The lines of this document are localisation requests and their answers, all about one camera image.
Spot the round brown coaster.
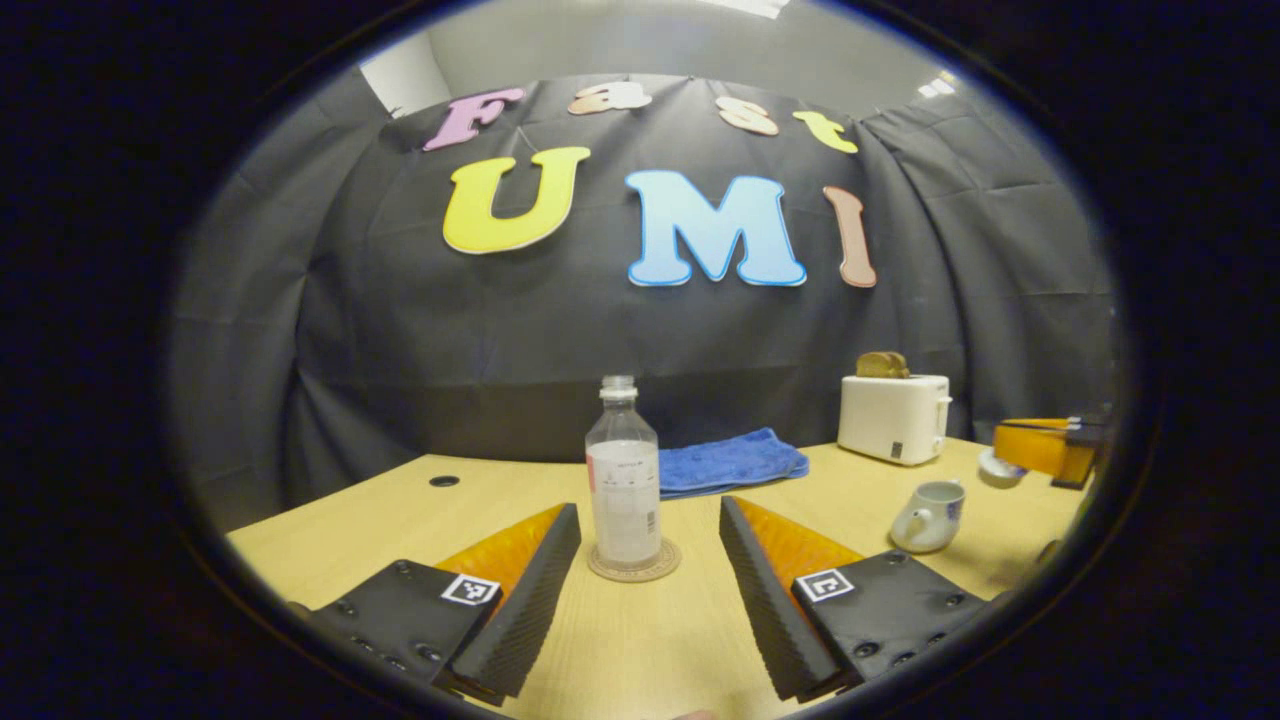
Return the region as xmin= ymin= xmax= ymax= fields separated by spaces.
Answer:
xmin=587 ymin=537 xmax=682 ymax=583

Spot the blue folded towel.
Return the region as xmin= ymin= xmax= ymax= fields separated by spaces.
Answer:
xmin=657 ymin=428 xmax=811 ymax=500

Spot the black backdrop cloth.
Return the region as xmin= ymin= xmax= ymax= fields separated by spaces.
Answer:
xmin=165 ymin=72 xmax=1119 ymax=511

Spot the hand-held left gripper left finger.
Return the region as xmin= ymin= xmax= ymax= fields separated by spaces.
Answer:
xmin=290 ymin=503 xmax=583 ymax=701

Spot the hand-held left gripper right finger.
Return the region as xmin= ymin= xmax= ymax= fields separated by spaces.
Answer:
xmin=720 ymin=495 xmax=986 ymax=701

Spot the white toaster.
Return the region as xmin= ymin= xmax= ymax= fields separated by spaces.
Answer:
xmin=838 ymin=374 xmax=952 ymax=467

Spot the clear plastic water bottle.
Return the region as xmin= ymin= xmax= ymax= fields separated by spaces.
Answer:
xmin=585 ymin=375 xmax=662 ymax=571

